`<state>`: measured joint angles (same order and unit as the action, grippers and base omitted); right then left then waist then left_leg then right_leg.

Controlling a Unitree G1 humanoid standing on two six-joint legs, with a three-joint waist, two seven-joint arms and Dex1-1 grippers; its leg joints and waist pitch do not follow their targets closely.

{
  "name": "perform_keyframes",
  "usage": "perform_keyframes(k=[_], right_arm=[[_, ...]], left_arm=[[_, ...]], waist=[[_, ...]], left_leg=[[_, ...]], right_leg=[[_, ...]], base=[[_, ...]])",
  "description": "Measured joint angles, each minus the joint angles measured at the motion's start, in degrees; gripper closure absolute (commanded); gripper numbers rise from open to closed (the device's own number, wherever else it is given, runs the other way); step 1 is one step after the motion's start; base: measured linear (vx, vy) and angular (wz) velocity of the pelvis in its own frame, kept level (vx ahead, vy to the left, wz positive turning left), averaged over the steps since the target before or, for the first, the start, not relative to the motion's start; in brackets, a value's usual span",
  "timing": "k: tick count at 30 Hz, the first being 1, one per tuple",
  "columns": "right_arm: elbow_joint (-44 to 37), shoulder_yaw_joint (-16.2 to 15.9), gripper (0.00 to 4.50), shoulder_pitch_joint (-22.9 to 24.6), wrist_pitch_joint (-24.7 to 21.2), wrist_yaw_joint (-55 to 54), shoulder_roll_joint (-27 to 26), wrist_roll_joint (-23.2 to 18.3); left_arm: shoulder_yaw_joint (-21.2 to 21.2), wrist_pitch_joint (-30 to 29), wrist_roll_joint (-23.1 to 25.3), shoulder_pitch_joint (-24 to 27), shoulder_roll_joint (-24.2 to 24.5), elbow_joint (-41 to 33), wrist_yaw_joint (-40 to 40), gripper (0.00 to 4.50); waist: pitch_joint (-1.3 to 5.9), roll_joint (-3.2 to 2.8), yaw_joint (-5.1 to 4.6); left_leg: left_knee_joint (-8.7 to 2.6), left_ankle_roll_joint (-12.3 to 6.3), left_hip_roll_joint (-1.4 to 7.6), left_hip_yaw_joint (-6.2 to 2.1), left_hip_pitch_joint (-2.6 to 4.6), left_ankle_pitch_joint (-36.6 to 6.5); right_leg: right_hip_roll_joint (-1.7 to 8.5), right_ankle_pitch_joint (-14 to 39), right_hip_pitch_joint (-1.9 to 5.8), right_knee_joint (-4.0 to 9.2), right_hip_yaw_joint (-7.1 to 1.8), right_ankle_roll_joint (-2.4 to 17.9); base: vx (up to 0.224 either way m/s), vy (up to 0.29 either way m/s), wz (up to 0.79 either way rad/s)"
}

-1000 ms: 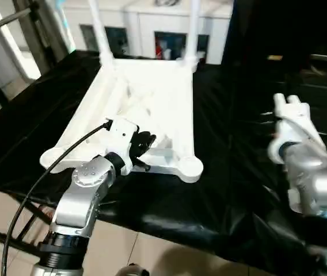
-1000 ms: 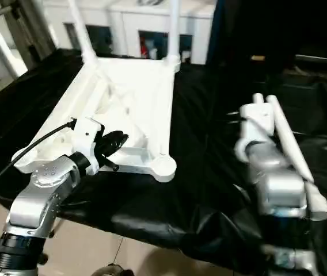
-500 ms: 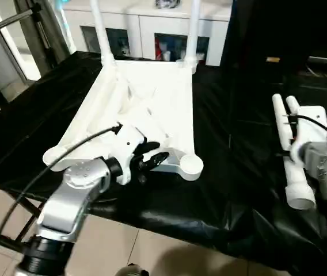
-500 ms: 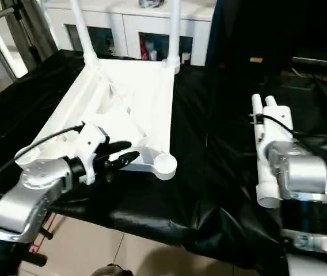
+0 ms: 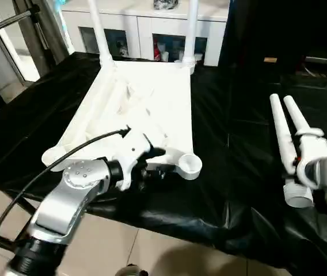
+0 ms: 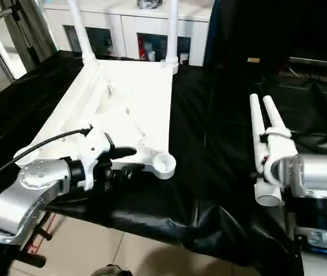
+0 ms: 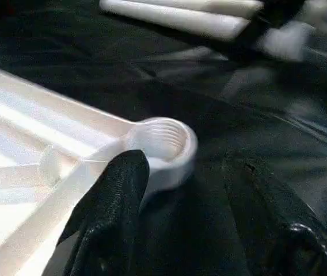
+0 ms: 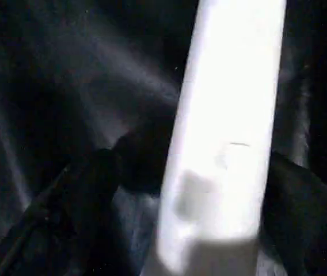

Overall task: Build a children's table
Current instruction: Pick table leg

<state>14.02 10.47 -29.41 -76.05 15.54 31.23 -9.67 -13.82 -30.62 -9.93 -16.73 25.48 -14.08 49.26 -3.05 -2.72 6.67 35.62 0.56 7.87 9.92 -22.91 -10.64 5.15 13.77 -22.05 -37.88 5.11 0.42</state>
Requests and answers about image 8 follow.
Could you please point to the white plastic table leg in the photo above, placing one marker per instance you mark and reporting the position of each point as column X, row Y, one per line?
column 227, row 115

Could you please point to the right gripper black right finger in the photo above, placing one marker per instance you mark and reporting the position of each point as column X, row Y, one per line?
column 307, row 218

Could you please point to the black work mat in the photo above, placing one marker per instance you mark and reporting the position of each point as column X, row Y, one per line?
column 65, row 75

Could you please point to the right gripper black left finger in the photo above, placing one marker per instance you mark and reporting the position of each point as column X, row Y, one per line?
column 65, row 218

